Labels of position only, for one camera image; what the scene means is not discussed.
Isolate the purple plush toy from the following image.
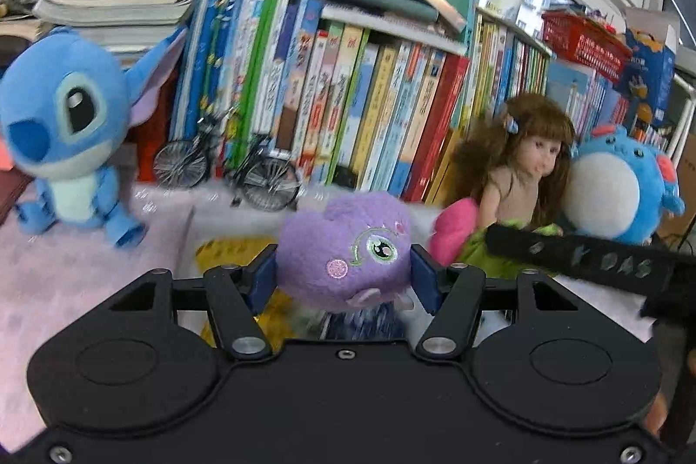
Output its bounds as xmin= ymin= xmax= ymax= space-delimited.
xmin=277 ymin=192 xmax=414 ymax=315

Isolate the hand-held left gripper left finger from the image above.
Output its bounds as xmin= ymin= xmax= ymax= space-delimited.
xmin=100 ymin=244 xmax=279 ymax=361

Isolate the brown haired doll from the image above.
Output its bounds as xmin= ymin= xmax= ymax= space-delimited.
xmin=454 ymin=93 xmax=577 ymax=237

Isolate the pink fabric bow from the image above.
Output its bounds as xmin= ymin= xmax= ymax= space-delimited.
xmin=428 ymin=197 xmax=480 ymax=266

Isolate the pink fuzzy blanket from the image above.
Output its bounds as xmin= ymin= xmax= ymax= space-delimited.
xmin=0 ymin=181 xmax=197 ymax=448

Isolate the lime green cloth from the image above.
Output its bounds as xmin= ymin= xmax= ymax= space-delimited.
xmin=454 ymin=222 xmax=563 ymax=280

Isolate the blue patterned cloth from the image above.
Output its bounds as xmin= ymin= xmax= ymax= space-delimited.
xmin=323 ymin=304 xmax=406 ymax=341

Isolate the pink triangular house stand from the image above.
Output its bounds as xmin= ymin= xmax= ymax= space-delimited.
xmin=0 ymin=138 xmax=34 ymax=226

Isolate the blue carton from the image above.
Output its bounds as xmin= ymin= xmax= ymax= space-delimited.
xmin=614 ymin=29 xmax=678 ymax=128

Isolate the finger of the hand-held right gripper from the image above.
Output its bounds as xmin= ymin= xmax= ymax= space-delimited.
xmin=485 ymin=224 xmax=676 ymax=292

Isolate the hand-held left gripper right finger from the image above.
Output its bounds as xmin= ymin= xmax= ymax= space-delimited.
xmin=410 ymin=244 xmax=585 ymax=361

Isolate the white edged book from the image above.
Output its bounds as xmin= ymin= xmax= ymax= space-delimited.
xmin=321 ymin=3 xmax=469 ymax=57

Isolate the blue alien plush toy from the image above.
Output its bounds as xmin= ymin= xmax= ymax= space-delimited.
xmin=0 ymin=25 xmax=188 ymax=250

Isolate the miniature black bicycle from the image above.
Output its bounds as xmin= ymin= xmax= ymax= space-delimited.
xmin=152 ymin=108 xmax=302 ymax=212

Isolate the grey green thin book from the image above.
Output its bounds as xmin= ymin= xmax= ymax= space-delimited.
xmin=399 ymin=0 xmax=468 ymax=35

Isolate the blue round plush toy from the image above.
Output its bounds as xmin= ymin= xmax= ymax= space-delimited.
xmin=560 ymin=124 xmax=686 ymax=247

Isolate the gold sequin bow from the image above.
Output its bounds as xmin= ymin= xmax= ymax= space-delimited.
xmin=194 ymin=237 xmax=327 ymax=340

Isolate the red box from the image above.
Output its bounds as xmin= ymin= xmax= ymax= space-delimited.
xmin=130 ymin=78 xmax=180 ymax=185

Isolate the row of upright books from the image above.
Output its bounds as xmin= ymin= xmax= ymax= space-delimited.
xmin=174 ymin=0 xmax=675 ymax=204

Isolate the red plastic basket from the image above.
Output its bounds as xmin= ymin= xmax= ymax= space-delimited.
xmin=541 ymin=9 xmax=634 ymax=84

